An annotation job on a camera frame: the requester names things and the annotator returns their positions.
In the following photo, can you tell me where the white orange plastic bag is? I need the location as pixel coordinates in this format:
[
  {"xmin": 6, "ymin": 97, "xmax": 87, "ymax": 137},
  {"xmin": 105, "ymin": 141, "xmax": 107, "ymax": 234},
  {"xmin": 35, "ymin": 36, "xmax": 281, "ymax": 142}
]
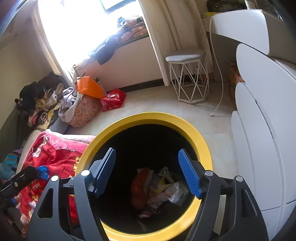
[{"xmin": 147, "ymin": 181, "xmax": 190, "ymax": 209}]

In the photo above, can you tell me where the yellow blue snack packet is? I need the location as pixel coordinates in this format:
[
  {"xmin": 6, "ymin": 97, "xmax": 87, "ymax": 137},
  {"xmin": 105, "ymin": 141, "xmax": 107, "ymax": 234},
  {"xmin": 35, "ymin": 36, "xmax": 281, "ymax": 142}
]
[{"xmin": 157, "ymin": 166, "xmax": 175, "ymax": 192}]

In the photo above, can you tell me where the purple candy wrapper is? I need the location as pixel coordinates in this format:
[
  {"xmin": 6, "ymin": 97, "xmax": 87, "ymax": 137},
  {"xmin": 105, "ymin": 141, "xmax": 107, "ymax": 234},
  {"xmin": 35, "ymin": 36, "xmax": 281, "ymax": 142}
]
[{"xmin": 138, "ymin": 207, "xmax": 161, "ymax": 219}]

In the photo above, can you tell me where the red plastic net bag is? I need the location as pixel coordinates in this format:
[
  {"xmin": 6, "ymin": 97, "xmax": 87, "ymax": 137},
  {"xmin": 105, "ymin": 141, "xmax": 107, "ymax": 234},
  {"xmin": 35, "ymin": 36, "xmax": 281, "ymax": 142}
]
[{"xmin": 131, "ymin": 168, "xmax": 149, "ymax": 210}]

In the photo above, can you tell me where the yellow round trash bin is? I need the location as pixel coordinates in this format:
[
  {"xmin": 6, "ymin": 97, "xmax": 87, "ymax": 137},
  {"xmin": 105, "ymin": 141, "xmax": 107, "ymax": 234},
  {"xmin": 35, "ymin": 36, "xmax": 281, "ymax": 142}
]
[{"xmin": 75, "ymin": 112, "xmax": 213, "ymax": 240}]

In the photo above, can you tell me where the colourful floral pillow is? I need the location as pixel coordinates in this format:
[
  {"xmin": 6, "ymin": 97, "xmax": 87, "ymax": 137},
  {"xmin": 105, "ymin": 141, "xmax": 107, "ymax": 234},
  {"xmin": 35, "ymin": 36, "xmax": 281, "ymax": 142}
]
[{"xmin": 0, "ymin": 150, "xmax": 22, "ymax": 181}]

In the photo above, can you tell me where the red floral blanket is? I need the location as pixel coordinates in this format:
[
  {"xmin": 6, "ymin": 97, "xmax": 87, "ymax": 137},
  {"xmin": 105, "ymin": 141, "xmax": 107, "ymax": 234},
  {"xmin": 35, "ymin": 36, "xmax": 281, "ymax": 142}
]
[{"xmin": 17, "ymin": 130, "xmax": 94, "ymax": 238}]

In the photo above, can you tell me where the pile of clothes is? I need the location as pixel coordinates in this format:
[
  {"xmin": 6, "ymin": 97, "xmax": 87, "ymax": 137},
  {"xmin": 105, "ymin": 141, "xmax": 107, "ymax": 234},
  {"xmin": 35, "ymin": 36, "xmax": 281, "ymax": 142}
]
[{"xmin": 15, "ymin": 72, "xmax": 68, "ymax": 131}]

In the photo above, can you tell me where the floral fabric laundry basket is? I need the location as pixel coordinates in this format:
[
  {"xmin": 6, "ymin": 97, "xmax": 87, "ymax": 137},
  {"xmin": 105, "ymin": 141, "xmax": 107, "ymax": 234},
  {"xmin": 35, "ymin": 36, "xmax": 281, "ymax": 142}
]
[{"xmin": 69, "ymin": 95, "xmax": 101, "ymax": 128}]

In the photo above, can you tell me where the lavender grey garment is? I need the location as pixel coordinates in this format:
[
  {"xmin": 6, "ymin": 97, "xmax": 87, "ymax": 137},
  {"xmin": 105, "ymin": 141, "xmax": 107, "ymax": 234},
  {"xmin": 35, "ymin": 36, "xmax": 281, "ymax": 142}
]
[{"xmin": 58, "ymin": 87, "xmax": 83, "ymax": 123}]

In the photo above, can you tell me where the orange paper shopping bag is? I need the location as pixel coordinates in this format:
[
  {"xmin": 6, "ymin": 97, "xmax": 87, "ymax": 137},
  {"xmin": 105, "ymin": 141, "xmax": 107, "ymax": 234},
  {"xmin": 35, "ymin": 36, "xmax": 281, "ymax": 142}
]
[{"xmin": 77, "ymin": 76, "xmax": 106, "ymax": 99}]

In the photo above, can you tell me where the red plastic bag on floor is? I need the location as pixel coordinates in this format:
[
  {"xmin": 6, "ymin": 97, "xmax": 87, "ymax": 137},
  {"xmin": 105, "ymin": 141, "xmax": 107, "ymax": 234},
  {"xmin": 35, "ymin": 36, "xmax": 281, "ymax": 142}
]
[{"xmin": 100, "ymin": 89, "xmax": 126, "ymax": 111}]

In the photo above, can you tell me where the dark blue puffer jacket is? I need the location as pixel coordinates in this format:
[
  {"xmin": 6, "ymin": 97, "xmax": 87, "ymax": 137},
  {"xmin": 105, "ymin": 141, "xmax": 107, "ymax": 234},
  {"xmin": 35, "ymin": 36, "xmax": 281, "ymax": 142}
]
[{"xmin": 90, "ymin": 36, "xmax": 120, "ymax": 65}]

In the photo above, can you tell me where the orange patterned quilt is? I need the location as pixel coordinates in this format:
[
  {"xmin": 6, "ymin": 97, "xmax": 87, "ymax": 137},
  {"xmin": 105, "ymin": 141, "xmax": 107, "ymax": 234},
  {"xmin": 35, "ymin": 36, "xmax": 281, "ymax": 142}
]
[{"xmin": 117, "ymin": 16, "xmax": 149, "ymax": 44}]

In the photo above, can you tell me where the cream curtain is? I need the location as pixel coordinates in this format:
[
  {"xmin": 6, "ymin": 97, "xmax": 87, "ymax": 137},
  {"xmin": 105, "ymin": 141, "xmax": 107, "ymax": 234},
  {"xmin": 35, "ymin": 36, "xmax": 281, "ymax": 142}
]
[{"xmin": 139, "ymin": 1, "xmax": 214, "ymax": 86}]

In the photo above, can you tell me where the white power cable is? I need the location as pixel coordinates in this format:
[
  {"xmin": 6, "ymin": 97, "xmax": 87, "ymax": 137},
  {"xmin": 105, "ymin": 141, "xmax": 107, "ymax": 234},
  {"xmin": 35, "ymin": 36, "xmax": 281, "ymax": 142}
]
[{"xmin": 209, "ymin": 14, "xmax": 224, "ymax": 117}]

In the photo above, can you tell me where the white wire frame stool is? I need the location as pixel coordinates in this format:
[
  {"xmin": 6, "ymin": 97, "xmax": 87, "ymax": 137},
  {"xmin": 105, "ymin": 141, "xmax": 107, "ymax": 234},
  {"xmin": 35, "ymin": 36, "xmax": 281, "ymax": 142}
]
[{"xmin": 166, "ymin": 49, "xmax": 209, "ymax": 104}]

